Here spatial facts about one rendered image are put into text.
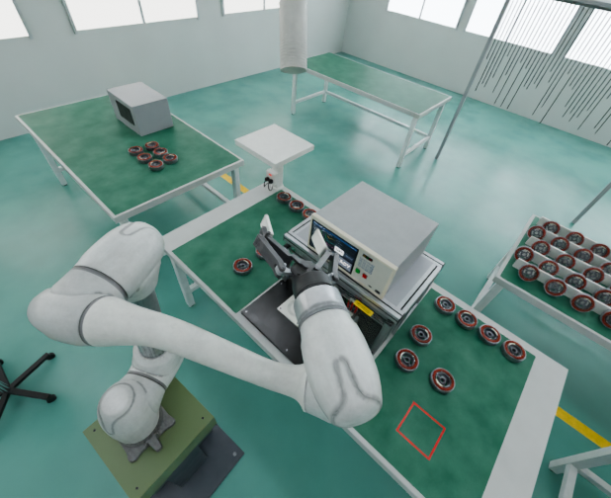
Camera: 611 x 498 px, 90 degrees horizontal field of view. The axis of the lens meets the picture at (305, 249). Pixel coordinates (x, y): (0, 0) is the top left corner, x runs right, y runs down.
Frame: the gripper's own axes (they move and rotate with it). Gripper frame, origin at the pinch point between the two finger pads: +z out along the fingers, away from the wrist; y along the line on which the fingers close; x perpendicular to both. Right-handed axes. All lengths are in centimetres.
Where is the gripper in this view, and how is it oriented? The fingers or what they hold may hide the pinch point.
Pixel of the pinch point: (292, 229)
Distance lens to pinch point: 71.3
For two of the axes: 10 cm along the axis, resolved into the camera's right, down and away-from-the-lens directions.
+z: -2.5, -6.7, 7.0
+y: 8.5, 2.0, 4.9
